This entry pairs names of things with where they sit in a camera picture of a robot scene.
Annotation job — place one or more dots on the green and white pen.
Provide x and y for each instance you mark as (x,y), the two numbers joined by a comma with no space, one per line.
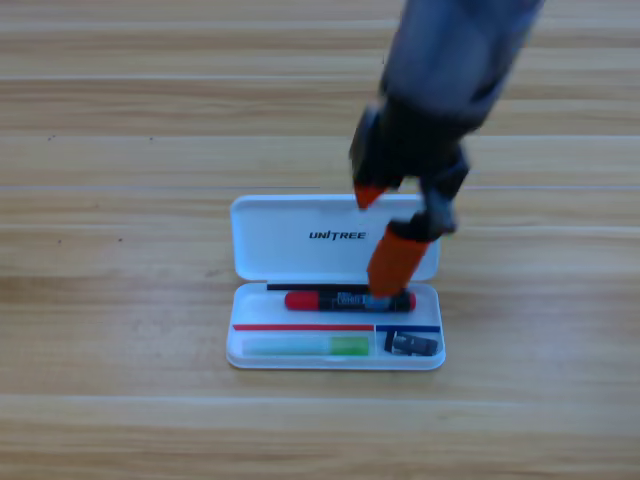
(300,346)

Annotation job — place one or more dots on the small black eraser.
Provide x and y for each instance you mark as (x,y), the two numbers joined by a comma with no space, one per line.
(415,345)

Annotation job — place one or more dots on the red and black marker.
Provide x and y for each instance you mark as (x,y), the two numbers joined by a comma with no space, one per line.
(305,300)

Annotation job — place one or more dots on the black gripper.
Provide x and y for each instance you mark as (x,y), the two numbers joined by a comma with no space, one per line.
(410,145)

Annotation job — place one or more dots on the white Unitree pencil case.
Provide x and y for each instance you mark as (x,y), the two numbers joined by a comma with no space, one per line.
(280,240)

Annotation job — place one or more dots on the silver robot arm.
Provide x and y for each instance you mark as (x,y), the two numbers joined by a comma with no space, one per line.
(455,55)

